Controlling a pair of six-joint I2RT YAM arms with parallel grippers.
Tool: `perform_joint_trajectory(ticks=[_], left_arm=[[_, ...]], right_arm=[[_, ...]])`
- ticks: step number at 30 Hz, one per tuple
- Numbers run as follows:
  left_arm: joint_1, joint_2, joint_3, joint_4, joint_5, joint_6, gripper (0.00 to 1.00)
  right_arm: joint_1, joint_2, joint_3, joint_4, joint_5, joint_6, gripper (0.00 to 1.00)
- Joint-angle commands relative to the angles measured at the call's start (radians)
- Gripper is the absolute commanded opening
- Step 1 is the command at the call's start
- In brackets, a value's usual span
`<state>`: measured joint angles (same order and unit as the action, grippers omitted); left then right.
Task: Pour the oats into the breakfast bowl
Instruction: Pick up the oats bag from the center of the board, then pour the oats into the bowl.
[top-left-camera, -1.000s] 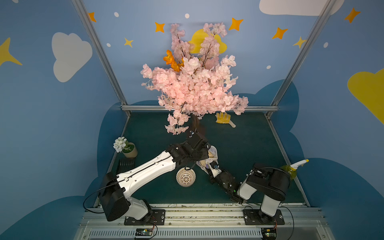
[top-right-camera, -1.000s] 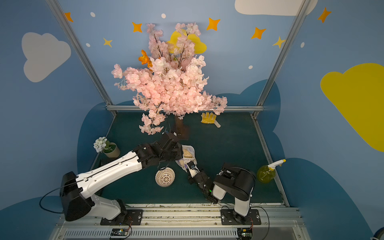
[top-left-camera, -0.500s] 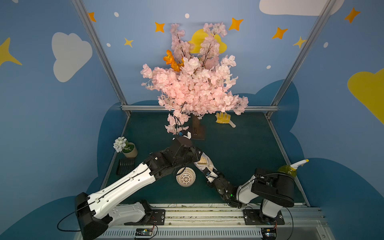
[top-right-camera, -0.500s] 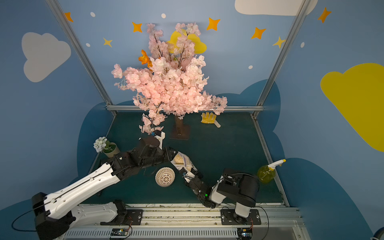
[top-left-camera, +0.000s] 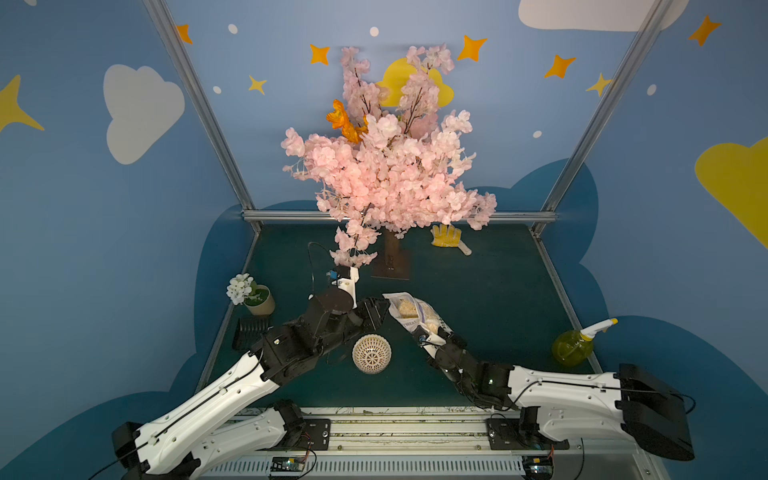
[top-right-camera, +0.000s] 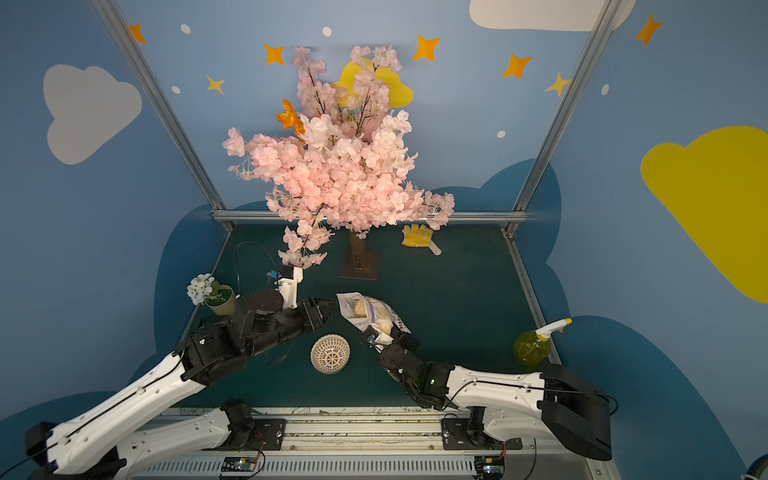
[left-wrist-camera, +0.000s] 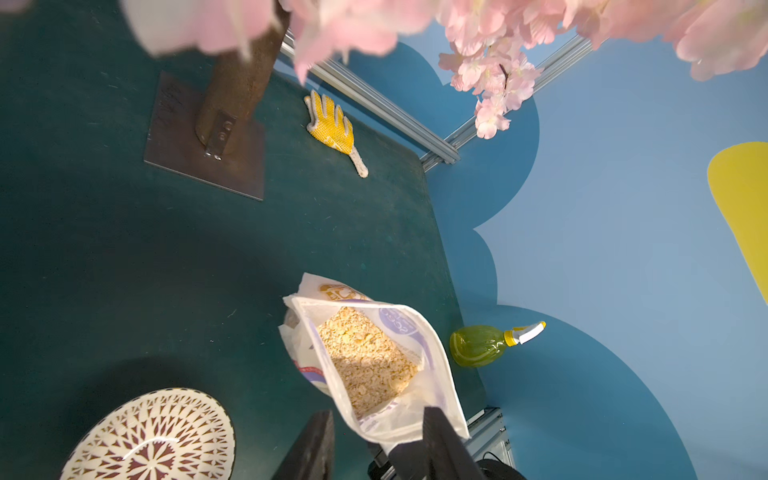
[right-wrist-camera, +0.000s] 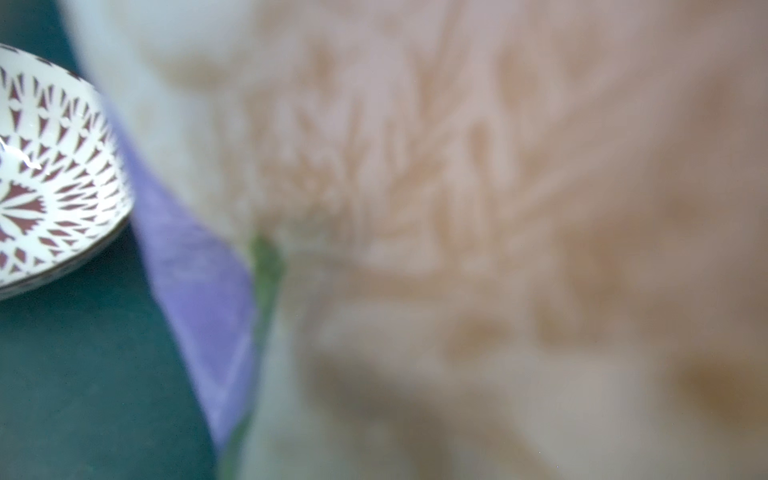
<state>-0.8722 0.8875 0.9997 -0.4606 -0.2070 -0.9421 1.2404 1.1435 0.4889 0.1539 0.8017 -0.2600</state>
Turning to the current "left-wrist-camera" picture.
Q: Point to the yellow green spray bottle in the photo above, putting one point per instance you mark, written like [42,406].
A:
[478,346]

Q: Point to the white purple oats bag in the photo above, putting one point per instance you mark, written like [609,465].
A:
[382,364]

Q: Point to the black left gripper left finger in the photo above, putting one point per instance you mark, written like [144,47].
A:
[311,456]

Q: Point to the brown metal tree base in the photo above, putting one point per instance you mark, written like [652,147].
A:
[173,145]

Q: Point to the aluminium frame rail back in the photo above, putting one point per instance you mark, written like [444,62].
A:
[404,90]

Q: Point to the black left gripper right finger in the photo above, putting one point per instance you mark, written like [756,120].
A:
[446,456]

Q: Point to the yellow dotted work glove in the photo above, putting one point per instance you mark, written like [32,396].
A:
[331,127]

